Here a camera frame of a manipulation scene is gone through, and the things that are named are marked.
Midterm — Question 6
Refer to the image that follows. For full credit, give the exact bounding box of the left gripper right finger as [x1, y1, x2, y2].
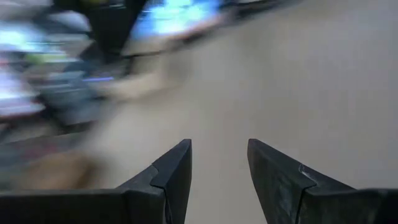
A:
[248, 139, 398, 224]

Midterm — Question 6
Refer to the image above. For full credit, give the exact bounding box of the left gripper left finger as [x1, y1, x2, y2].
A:
[0, 139, 193, 224]

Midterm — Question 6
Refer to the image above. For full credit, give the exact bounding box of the grey table mat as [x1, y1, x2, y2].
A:
[71, 0, 398, 224]

